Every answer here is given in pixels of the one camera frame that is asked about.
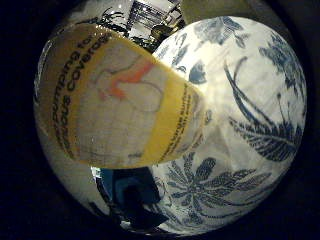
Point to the white spray bottle yellow label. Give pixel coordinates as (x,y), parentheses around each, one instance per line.
(113,96)

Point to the dark blue cloth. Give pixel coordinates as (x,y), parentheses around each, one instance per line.
(133,193)

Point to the blue floral white tablecloth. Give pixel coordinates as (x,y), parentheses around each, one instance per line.
(240,126)

